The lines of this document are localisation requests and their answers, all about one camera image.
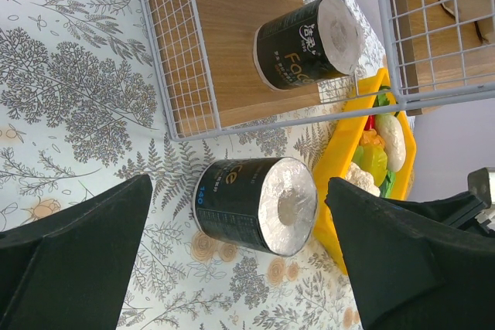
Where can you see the white cauliflower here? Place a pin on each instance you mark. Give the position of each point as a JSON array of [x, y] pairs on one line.
[[361, 179]]

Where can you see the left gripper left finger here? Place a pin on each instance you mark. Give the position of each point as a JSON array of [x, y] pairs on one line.
[[71, 270]]

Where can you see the yellow plastic bin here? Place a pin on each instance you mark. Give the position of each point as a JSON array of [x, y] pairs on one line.
[[337, 157]]

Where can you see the white wire wooden shelf rack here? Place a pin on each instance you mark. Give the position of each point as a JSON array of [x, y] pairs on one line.
[[438, 52]]

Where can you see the yellow orange pepper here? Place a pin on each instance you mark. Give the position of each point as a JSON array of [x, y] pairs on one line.
[[371, 157]]

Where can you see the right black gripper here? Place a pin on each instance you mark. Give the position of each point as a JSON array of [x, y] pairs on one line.
[[458, 211]]

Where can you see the white radish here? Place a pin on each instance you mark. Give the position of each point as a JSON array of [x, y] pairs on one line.
[[390, 129]]

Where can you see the black roll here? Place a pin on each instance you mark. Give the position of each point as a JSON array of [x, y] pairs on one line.
[[266, 204], [319, 41]]

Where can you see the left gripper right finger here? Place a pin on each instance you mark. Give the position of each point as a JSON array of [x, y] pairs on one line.
[[410, 272]]

